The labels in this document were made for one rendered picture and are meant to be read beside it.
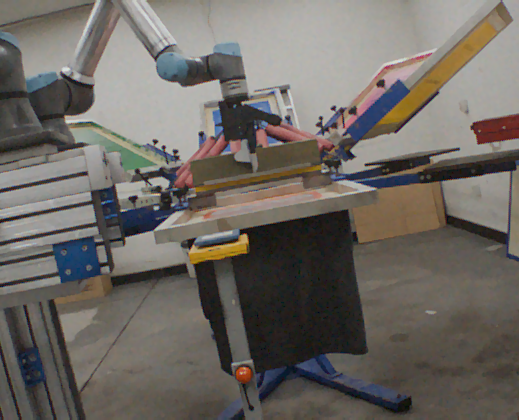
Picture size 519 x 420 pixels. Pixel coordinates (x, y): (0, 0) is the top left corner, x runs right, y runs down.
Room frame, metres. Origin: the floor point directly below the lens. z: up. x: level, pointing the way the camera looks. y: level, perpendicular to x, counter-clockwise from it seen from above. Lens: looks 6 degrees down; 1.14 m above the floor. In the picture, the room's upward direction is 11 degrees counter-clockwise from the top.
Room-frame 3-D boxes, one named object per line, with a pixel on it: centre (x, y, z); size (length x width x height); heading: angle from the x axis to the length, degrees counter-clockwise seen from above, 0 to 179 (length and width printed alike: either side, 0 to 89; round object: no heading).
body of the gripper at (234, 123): (1.63, 0.01, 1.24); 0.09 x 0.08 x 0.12; 90
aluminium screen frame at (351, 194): (1.88, -0.02, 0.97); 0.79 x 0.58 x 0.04; 0
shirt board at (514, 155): (2.60, -0.59, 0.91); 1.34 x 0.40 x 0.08; 60
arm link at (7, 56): (1.20, 0.50, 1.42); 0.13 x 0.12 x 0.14; 163
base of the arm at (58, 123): (1.70, 0.57, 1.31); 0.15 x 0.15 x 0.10
